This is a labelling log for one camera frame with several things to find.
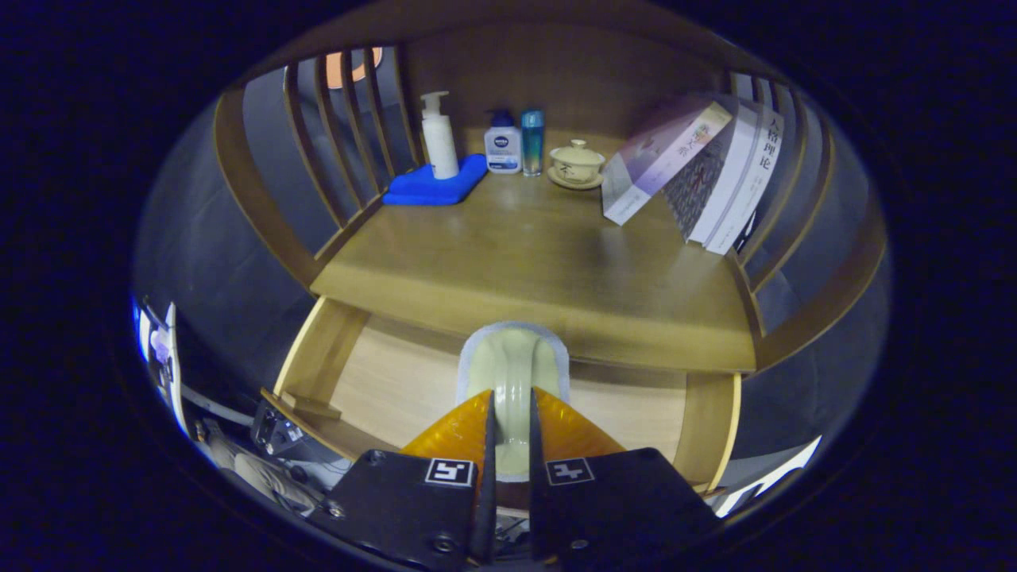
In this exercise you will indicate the wooden cabinet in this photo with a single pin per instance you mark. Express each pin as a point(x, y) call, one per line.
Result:
point(572, 71)

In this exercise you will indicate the dark patterned book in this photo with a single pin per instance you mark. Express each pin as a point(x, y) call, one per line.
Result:
point(699, 187)

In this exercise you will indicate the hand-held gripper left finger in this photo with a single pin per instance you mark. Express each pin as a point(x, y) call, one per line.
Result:
point(397, 508)

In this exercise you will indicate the wooden countertop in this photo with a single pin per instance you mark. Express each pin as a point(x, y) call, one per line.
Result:
point(516, 262)

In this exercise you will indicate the white pump bottle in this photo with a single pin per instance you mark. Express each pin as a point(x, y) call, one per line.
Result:
point(441, 143)

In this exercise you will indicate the white appliance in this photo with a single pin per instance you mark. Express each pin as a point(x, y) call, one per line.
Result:
point(775, 473)

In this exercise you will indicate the wooden drawer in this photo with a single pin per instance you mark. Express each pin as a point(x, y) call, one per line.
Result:
point(397, 381)

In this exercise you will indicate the small teal bottle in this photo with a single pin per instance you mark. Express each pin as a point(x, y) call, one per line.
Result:
point(532, 147)

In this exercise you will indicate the purple white book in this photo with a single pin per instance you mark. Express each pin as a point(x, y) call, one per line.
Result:
point(659, 159)

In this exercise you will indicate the blue folded cloth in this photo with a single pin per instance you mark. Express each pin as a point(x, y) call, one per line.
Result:
point(429, 191)

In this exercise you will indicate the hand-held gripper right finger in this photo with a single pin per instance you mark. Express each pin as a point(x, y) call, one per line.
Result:
point(628, 508)

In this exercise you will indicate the cream lidded teacup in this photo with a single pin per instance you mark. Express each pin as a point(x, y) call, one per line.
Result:
point(577, 163)

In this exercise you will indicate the white blue-capped lotion bottle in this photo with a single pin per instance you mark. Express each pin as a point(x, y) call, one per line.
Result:
point(503, 151)

